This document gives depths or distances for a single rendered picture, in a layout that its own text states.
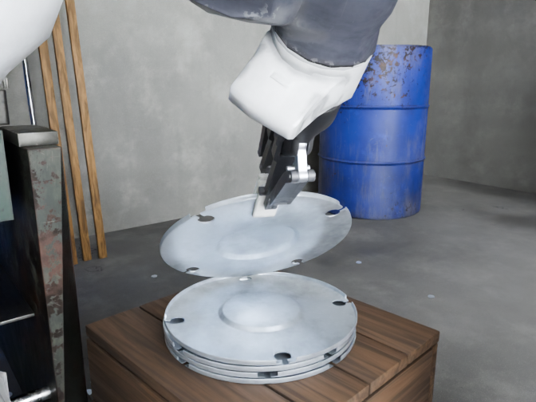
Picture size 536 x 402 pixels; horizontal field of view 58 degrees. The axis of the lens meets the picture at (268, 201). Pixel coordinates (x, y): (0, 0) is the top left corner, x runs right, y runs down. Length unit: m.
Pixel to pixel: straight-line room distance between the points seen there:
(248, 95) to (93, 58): 2.01
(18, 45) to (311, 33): 0.21
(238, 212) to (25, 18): 0.44
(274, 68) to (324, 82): 0.04
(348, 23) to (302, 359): 0.42
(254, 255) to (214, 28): 1.98
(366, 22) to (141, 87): 2.13
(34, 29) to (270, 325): 0.55
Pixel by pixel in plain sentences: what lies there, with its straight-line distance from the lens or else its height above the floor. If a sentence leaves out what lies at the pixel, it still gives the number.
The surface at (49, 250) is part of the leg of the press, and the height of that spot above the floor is 0.46.
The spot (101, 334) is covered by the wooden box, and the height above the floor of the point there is 0.35.
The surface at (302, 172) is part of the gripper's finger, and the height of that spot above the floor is 0.64.
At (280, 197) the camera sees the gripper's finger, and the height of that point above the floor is 0.60.
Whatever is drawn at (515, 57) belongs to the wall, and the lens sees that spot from 3.62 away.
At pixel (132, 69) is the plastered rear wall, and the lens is 2.45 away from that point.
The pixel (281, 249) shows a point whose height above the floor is 0.46.
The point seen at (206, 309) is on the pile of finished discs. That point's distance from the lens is 0.78.
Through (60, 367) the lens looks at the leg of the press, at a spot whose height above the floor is 0.25.
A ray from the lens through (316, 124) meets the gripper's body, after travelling 0.45.
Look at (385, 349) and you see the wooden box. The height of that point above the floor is 0.35.
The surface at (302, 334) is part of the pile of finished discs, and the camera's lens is 0.71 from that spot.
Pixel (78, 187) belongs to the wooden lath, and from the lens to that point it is 2.09.
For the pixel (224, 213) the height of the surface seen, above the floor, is 0.56.
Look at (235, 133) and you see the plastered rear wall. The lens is 2.74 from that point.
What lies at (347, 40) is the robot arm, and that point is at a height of 0.75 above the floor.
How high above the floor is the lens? 0.72
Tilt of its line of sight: 14 degrees down
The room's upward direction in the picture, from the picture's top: straight up
